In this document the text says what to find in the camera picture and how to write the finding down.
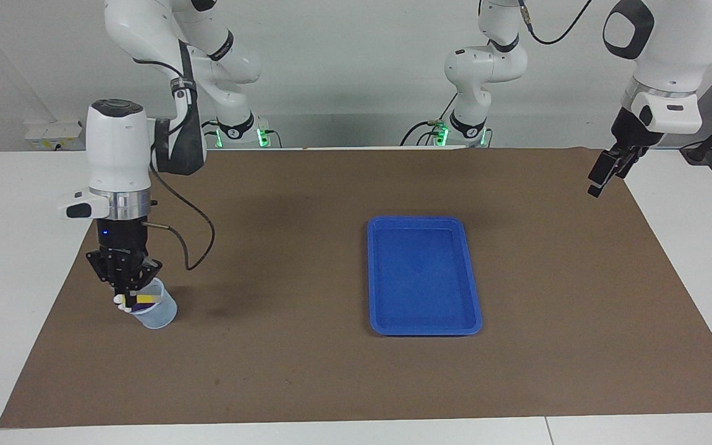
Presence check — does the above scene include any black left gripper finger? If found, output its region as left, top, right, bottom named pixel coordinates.
left=587, top=148, right=622, bottom=198
left=614, top=148, right=642, bottom=180

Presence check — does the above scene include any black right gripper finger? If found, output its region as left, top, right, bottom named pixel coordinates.
left=86, top=248, right=116, bottom=291
left=129, top=258, right=163, bottom=292

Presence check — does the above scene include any translucent plastic cup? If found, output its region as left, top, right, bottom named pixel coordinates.
left=126, top=277, right=178, bottom=330

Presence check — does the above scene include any brown paper table mat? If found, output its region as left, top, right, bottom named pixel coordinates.
left=0, top=147, right=712, bottom=429

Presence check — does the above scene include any blue plastic tray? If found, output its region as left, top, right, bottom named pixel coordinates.
left=367, top=215, right=483, bottom=337

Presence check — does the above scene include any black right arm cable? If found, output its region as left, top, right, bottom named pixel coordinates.
left=132, top=57, right=216, bottom=271

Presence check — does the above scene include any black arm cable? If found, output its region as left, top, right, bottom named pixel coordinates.
left=132, top=57, right=216, bottom=271
left=517, top=0, right=595, bottom=45

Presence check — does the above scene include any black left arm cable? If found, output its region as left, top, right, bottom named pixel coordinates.
left=517, top=0, right=595, bottom=45

